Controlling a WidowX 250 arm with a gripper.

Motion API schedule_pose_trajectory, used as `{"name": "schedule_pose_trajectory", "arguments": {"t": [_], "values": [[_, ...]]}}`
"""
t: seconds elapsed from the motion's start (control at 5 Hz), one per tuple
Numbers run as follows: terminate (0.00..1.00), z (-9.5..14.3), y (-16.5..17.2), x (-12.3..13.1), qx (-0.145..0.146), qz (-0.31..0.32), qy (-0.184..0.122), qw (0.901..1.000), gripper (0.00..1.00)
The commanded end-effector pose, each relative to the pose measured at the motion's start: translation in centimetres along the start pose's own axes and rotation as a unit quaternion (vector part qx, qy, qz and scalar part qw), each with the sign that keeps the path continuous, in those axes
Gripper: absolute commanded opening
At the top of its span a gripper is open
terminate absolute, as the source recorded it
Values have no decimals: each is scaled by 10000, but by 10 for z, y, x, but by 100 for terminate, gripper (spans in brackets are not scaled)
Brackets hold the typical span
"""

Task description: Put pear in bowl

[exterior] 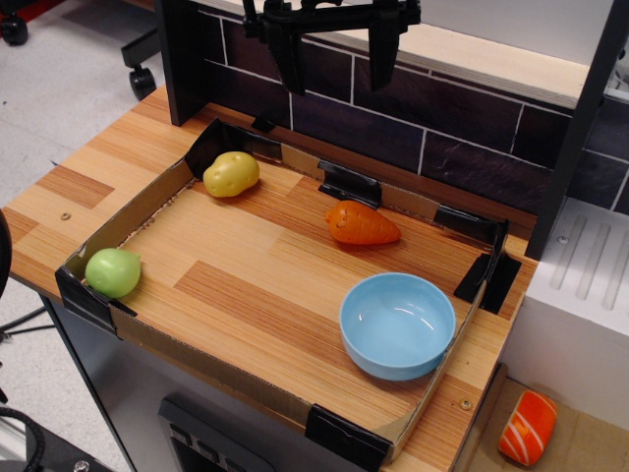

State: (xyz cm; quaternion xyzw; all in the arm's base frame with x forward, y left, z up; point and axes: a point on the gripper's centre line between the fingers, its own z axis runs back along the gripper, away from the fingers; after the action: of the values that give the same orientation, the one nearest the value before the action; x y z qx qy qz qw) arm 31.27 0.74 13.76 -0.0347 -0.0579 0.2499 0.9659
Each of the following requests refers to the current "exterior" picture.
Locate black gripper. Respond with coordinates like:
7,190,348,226
242,1,422,94

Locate green toy pear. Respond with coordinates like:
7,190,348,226
85,248,142,299

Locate light blue bowl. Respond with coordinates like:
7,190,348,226
339,272,456,382

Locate yellow toy potato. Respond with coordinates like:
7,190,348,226
202,151,259,198

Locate orange toy carrot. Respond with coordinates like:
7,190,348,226
325,201,401,245

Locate black office chair base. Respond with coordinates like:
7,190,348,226
121,29,160,101

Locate cardboard fence with black tape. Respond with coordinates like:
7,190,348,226
55,115,524,471

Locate black caster wheel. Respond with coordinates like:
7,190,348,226
1,13,29,46

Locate white toy sink drainboard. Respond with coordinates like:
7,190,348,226
501,199,628,429

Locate black oven control panel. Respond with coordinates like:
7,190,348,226
158,393,276,471

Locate orange salmon sushi toy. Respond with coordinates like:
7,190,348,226
497,389,558,466

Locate black upright post left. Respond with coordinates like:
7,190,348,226
154,0,207,126

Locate dark grey upright post right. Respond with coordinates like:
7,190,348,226
526,0,628,261

